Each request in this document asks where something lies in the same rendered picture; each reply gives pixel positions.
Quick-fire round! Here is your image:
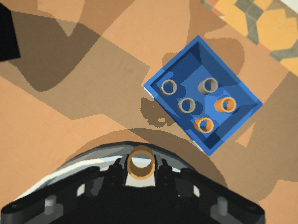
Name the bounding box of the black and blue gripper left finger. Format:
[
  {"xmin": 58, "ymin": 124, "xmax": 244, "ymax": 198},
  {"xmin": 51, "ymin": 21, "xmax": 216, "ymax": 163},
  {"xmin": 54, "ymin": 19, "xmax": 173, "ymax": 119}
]
[{"xmin": 0, "ymin": 154, "xmax": 129, "ymax": 224}]

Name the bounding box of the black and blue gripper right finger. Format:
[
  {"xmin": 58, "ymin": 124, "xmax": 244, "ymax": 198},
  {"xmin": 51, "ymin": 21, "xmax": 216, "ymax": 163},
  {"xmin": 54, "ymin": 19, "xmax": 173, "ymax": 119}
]
[{"xmin": 153, "ymin": 154, "xmax": 265, "ymax": 224}]

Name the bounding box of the blue crate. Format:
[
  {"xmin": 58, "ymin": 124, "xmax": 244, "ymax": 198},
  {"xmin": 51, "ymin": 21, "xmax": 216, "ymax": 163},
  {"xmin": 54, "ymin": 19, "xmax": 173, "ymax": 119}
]
[{"xmin": 143, "ymin": 35, "xmax": 264, "ymax": 156}]

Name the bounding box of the grey metal sleeve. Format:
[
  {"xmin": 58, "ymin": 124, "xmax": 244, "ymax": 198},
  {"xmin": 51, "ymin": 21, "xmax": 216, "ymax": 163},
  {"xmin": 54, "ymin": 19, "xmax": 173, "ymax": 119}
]
[
  {"xmin": 160, "ymin": 80, "xmax": 177, "ymax": 97},
  {"xmin": 198, "ymin": 78, "xmax": 218, "ymax": 95},
  {"xmin": 177, "ymin": 98, "xmax": 195, "ymax": 113}
]

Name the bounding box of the bronze bushing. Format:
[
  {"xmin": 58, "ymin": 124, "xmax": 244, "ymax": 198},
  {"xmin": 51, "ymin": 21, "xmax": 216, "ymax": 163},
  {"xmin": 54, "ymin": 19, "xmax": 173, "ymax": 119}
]
[
  {"xmin": 127, "ymin": 145, "xmax": 155, "ymax": 180},
  {"xmin": 214, "ymin": 97, "xmax": 236, "ymax": 113},
  {"xmin": 194, "ymin": 118, "xmax": 213, "ymax": 133}
]

